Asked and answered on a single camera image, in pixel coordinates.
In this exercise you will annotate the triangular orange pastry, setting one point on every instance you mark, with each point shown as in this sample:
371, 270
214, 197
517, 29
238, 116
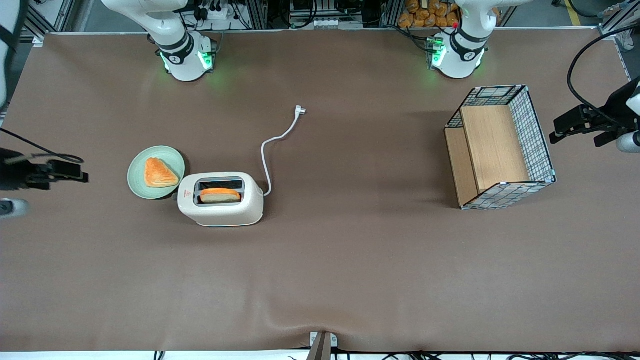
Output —
159, 174

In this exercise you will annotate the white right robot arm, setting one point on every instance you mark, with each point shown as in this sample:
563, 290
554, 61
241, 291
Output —
184, 60

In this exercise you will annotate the brown table mat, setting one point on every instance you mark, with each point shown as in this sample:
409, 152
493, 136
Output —
350, 275

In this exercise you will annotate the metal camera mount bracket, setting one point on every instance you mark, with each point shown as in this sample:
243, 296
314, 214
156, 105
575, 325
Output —
321, 346

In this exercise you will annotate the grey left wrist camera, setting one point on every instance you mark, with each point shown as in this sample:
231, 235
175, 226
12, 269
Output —
629, 143

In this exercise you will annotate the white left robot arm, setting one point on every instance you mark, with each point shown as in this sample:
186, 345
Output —
457, 57

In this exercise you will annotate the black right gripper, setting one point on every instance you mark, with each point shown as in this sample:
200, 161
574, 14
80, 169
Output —
15, 174

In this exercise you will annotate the white two-slot toaster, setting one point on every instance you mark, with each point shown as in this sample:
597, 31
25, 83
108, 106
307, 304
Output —
220, 212

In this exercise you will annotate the white power strip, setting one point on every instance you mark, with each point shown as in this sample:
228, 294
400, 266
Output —
216, 12

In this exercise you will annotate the pale green round plate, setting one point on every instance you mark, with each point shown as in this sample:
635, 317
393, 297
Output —
137, 175

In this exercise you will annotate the bag of bread rolls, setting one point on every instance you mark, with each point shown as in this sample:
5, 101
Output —
425, 15

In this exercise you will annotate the toast bread slice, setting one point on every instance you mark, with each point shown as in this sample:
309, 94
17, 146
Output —
220, 195

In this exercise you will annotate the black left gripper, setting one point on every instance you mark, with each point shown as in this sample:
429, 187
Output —
613, 109

